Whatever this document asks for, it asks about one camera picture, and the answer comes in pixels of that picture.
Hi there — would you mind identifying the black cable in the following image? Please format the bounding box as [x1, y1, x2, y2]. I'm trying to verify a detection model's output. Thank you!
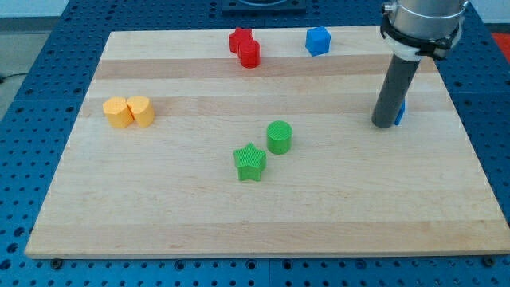
[0, 72, 28, 85]

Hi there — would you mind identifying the yellow pentagon block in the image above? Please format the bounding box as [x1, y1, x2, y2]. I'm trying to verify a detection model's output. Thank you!
[102, 96, 134, 128]

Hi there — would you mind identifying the light wooden board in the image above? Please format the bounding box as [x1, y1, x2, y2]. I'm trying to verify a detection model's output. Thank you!
[25, 26, 509, 259]

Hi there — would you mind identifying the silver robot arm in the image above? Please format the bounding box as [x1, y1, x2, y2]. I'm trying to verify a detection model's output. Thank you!
[380, 0, 469, 61]

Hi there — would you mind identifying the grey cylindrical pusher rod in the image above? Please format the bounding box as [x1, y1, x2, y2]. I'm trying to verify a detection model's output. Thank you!
[371, 55, 419, 128]

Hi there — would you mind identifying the red cylinder block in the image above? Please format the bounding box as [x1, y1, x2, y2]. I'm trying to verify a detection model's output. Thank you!
[237, 40, 261, 69]

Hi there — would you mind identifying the green star block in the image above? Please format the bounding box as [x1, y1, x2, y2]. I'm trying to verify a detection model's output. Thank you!
[233, 143, 267, 182]

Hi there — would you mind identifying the blue cube block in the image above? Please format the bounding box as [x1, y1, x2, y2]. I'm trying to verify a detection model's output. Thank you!
[305, 26, 332, 57]

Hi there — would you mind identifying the blue triangle block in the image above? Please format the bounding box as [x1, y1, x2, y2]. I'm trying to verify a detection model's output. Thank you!
[394, 100, 406, 126]

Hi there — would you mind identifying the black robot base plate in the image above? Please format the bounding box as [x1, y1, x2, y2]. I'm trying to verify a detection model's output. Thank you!
[221, 0, 307, 14]

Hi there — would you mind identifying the red star block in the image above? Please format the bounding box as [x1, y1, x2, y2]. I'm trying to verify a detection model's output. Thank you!
[228, 27, 253, 54]

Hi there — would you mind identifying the green cylinder block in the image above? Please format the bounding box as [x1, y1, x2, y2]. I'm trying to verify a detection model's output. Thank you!
[266, 120, 292, 155]

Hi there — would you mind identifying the yellow heart block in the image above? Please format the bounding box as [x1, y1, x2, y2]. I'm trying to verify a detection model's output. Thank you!
[127, 96, 155, 128]

